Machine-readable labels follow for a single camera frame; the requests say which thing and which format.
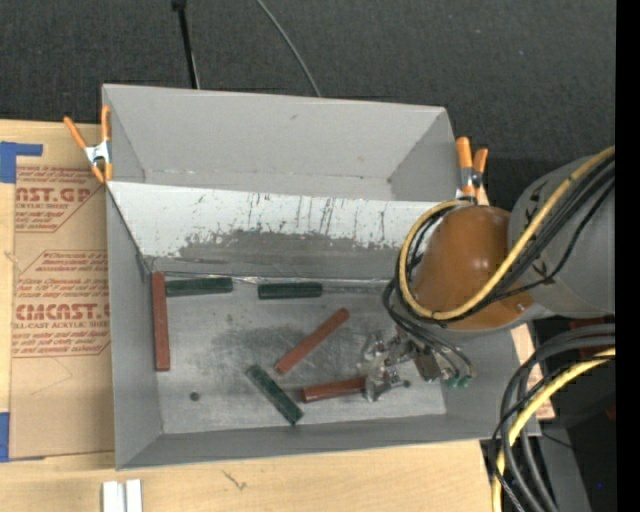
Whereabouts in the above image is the dark green flat block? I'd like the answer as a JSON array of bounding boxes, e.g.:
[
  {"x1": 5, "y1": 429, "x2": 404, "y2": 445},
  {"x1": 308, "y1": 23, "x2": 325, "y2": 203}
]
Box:
[
  {"x1": 164, "y1": 276, "x2": 235, "y2": 298},
  {"x1": 244, "y1": 363, "x2": 306, "y2": 427},
  {"x1": 257, "y1": 281, "x2": 324, "y2": 301}
]

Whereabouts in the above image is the brown cardboard board red print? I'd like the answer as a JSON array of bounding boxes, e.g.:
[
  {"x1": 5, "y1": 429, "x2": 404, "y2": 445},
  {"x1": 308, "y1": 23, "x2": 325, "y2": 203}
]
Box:
[{"x1": 0, "y1": 118, "x2": 117, "y2": 461}]

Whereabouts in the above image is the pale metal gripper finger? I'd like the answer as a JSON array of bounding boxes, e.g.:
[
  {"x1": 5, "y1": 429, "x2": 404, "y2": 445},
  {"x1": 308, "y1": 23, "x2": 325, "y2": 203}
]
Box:
[
  {"x1": 358, "y1": 331, "x2": 401, "y2": 370},
  {"x1": 364, "y1": 368, "x2": 410, "y2": 404}
]

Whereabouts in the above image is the red-brown flat block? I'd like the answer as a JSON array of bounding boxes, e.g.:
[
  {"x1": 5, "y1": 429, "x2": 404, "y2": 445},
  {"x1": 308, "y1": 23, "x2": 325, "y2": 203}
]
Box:
[
  {"x1": 273, "y1": 307, "x2": 352, "y2": 376},
  {"x1": 151, "y1": 271, "x2": 172, "y2": 372},
  {"x1": 298, "y1": 376, "x2": 371, "y2": 405}
]

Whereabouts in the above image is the grey metal bin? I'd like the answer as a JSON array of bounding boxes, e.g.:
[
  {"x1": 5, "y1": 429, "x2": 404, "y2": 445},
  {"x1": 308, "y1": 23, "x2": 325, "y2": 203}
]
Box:
[{"x1": 101, "y1": 83, "x2": 544, "y2": 471}]

